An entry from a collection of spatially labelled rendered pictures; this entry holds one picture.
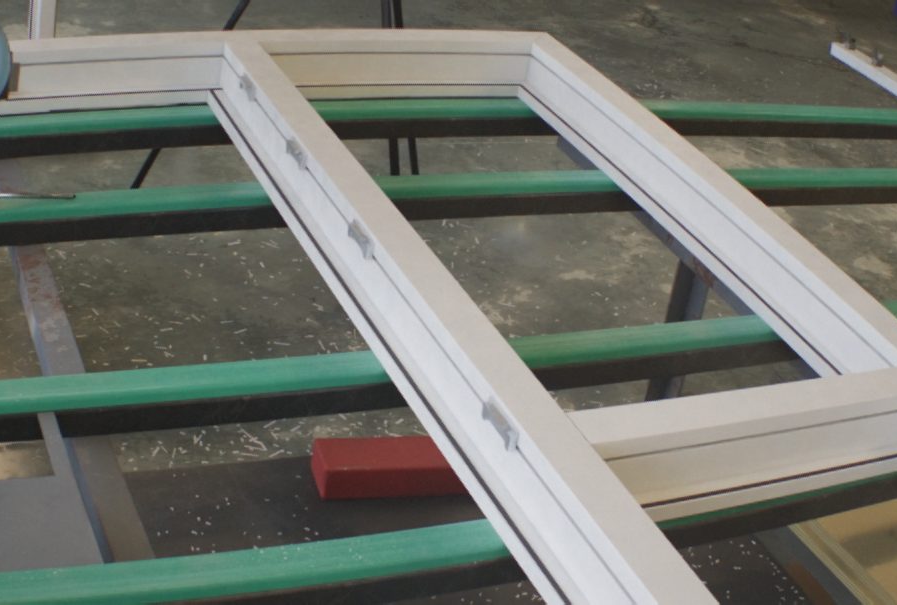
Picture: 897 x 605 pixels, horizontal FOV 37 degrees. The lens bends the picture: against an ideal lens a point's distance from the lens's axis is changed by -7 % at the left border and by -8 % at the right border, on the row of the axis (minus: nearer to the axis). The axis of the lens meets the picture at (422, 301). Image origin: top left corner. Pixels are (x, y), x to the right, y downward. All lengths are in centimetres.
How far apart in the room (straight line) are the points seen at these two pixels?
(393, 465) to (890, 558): 56
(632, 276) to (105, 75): 200
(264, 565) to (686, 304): 87
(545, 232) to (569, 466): 258
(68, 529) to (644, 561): 40
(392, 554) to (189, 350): 189
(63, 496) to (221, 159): 272
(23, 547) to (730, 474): 55
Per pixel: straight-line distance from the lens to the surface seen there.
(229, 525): 145
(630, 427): 106
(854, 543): 155
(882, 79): 251
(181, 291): 307
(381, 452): 152
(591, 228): 364
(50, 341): 128
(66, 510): 103
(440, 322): 115
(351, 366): 120
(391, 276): 123
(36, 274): 139
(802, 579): 206
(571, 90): 178
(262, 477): 153
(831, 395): 118
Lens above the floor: 149
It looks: 28 degrees down
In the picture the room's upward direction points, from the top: 9 degrees clockwise
